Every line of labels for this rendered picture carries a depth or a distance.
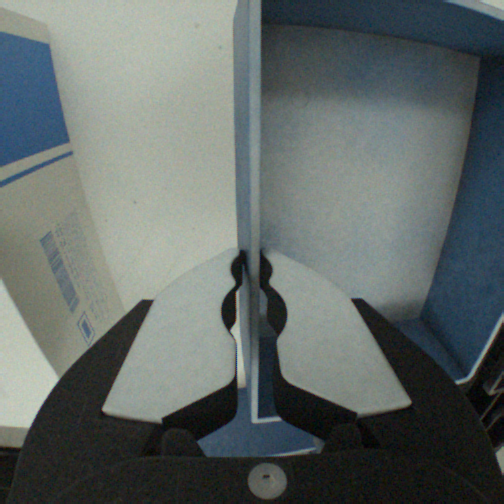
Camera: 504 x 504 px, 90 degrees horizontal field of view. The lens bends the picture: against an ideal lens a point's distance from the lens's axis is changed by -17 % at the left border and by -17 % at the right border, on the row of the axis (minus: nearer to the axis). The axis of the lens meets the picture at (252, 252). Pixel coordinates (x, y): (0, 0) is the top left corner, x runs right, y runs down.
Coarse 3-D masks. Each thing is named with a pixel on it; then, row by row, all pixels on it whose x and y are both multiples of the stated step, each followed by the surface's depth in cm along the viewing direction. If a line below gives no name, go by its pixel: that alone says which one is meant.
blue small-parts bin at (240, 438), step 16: (240, 400) 25; (240, 416) 24; (224, 432) 22; (240, 432) 22; (256, 432) 22; (272, 432) 22; (288, 432) 22; (304, 432) 22; (208, 448) 21; (224, 448) 21; (240, 448) 21; (256, 448) 21; (272, 448) 21; (288, 448) 21; (304, 448) 21
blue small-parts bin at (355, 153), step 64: (256, 0) 7; (320, 0) 9; (384, 0) 8; (448, 0) 7; (256, 64) 8; (320, 64) 14; (384, 64) 14; (448, 64) 14; (256, 128) 9; (320, 128) 15; (384, 128) 15; (448, 128) 16; (256, 192) 10; (320, 192) 17; (384, 192) 17; (448, 192) 18; (256, 256) 11; (320, 256) 19; (384, 256) 19; (448, 256) 19; (256, 320) 12; (448, 320) 19; (256, 384) 14
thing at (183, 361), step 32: (224, 256) 11; (192, 288) 9; (224, 288) 9; (160, 320) 8; (192, 320) 8; (224, 320) 9; (128, 352) 7; (160, 352) 7; (192, 352) 7; (224, 352) 7; (128, 384) 6; (160, 384) 6; (192, 384) 6; (224, 384) 6; (128, 416) 5; (160, 416) 5; (192, 416) 6; (224, 416) 7
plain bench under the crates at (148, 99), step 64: (0, 0) 11; (64, 0) 12; (128, 0) 12; (192, 0) 13; (64, 64) 13; (128, 64) 14; (192, 64) 14; (128, 128) 16; (192, 128) 16; (128, 192) 17; (192, 192) 18; (128, 256) 19; (192, 256) 20; (0, 448) 30
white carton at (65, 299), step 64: (0, 64) 9; (0, 128) 9; (64, 128) 15; (0, 192) 10; (64, 192) 14; (0, 256) 9; (64, 256) 14; (0, 320) 10; (64, 320) 13; (0, 384) 12
